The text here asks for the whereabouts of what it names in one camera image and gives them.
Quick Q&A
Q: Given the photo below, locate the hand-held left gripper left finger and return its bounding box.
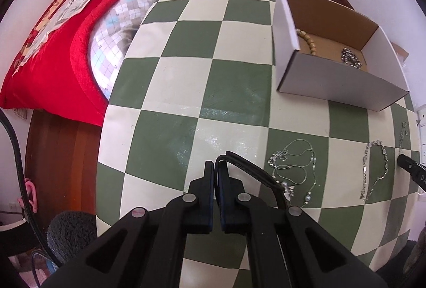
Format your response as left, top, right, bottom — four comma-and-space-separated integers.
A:
42, 161, 214, 288

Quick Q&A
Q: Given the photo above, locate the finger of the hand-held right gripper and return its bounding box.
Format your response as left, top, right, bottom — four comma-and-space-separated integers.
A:
396, 153, 426, 193

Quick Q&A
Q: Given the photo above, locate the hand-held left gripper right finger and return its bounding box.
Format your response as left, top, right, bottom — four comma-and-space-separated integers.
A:
216, 164, 390, 288

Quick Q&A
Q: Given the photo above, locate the black cord bracelet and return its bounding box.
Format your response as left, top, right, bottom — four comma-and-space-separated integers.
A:
215, 151, 287, 209

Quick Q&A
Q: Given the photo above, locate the white cardboard box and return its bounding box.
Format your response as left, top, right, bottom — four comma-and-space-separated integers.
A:
273, 0, 411, 113

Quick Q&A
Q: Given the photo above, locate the dark cloth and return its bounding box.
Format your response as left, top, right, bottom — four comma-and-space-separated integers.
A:
401, 240, 426, 277

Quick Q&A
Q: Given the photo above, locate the green white checkered tablecloth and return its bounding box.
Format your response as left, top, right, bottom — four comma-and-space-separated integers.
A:
96, 0, 421, 288

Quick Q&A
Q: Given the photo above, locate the pink plastic hook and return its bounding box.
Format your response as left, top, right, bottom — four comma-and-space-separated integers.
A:
19, 178, 38, 211

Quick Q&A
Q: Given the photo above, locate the grey checked quilt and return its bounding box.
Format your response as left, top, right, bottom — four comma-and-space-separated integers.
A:
89, 0, 214, 101

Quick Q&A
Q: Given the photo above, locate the red printed blanket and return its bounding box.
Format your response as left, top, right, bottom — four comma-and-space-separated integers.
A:
0, 0, 177, 127

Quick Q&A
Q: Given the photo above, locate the short silver chain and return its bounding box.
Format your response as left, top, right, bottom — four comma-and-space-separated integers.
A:
397, 121, 410, 156

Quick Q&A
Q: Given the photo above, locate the silver link stone necklace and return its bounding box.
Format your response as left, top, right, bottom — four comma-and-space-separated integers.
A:
359, 140, 391, 202

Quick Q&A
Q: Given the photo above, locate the thin silver pendant necklace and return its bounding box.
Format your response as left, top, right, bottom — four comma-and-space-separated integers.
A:
268, 139, 317, 209

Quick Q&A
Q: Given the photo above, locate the silver chain bracelet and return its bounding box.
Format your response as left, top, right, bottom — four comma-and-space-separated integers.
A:
341, 47, 364, 69

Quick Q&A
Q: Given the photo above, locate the wooden bead bracelet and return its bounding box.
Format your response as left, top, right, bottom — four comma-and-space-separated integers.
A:
296, 29, 319, 56

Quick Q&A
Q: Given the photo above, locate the black cable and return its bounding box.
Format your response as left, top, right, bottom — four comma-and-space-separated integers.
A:
0, 108, 64, 270

